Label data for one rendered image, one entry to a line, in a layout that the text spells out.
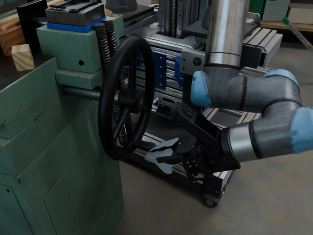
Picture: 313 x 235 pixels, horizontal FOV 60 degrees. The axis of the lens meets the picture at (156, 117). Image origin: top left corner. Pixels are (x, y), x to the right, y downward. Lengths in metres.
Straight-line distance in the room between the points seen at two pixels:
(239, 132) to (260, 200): 1.03
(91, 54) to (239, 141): 0.35
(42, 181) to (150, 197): 0.82
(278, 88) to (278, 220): 1.00
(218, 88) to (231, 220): 0.95
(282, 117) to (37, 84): 0.49
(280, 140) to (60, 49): 0.49
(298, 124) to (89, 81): 0.43
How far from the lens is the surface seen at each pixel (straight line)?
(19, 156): 0.64
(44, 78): 0.65
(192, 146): 0.56
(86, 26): 0.62
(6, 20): 0.82
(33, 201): 0.73
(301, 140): 0.51
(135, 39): 0.59
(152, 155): 0.62
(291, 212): 1.55
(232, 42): 0.58
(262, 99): 0.57
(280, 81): 0.60
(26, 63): 0.63
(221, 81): 0.56
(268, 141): 0.52
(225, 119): 1.64
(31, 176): 0.69
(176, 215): 1.40
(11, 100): 0.59
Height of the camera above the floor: 1.15
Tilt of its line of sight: 36 degrees down
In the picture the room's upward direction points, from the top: straight up
